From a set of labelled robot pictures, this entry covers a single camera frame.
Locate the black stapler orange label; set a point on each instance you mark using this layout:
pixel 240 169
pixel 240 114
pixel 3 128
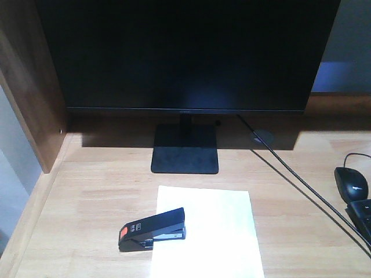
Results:
pixel 140 235

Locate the white paper sheets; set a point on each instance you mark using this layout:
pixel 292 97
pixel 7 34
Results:
pixel 220 239

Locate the wooden desk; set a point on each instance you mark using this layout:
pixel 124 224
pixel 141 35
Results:
pixel 97 173

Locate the black monitor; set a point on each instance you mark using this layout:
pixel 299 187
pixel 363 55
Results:
pixel 188 58

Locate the black computer mouse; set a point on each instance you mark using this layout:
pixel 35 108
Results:
pixel 351 184

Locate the black keyboard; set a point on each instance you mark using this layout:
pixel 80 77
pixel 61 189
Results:
pixel 359 213

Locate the grey desk cable grommet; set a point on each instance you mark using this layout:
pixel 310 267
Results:
pixel 261 136

